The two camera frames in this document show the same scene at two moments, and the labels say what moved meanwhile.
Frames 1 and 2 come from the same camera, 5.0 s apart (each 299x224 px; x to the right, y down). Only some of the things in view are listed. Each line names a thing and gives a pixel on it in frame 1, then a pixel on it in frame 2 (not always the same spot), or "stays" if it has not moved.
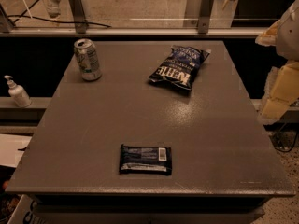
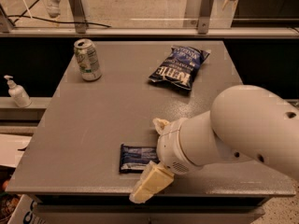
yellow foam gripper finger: x=268 y=37 -> x=160 y=124
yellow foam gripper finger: x=280 y=91 -> x=155 y=177
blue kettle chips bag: x=180 y=67 stays
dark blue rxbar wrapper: x=145 y=160 stays
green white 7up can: x=87 y=57 stays
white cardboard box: x=27 y=211 stays
